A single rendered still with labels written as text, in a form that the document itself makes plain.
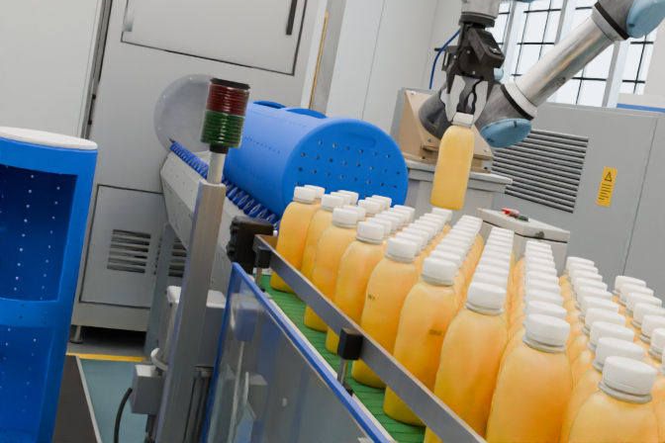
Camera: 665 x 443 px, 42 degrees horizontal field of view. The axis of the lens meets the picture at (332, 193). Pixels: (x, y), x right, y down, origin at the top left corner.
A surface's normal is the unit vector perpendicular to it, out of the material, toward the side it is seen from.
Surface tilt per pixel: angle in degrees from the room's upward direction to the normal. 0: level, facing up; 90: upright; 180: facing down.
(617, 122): 90
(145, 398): 90
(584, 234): 90
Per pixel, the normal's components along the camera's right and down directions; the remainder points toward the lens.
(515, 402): -0.60, -0.04
